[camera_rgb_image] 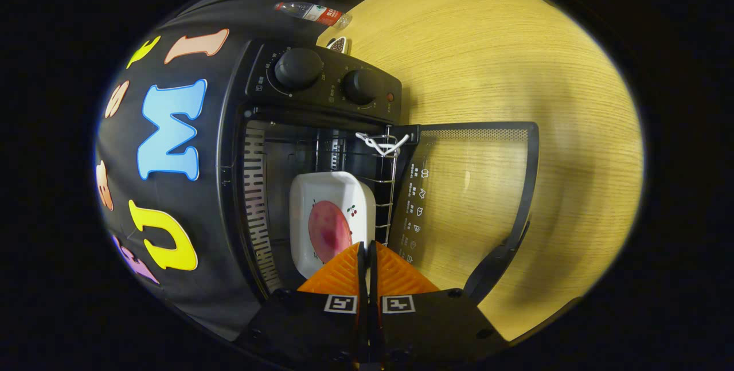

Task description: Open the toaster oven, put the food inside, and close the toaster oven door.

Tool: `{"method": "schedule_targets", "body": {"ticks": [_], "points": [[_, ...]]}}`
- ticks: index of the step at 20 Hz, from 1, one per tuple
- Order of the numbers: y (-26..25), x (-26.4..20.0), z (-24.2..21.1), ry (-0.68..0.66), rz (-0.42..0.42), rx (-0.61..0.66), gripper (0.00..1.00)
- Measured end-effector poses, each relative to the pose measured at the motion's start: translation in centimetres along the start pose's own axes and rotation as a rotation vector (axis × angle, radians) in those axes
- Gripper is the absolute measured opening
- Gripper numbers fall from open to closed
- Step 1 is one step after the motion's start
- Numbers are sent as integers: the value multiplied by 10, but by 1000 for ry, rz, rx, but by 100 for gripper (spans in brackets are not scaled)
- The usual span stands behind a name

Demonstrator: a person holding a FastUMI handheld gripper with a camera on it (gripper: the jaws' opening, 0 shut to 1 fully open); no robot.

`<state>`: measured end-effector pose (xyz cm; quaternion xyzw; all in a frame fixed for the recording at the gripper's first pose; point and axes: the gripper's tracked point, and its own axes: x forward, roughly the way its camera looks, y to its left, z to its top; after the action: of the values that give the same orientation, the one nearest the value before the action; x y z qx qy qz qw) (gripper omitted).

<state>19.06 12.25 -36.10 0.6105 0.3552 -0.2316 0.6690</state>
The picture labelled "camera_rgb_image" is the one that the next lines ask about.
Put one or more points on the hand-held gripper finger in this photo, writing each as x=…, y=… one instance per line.
x=362, y=270
x=372, y=270

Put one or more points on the white divided dish of beans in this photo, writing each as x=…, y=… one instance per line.
x=338, y=45

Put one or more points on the plastic water bottle red label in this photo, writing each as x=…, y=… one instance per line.
x=315, y=14

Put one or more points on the pink ham slice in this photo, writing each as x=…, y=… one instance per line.
x=330, y=230

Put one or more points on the black toaster oven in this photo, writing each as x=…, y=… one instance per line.
x=327, y=73

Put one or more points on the white square food plate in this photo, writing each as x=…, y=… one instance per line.
x=327, y=187

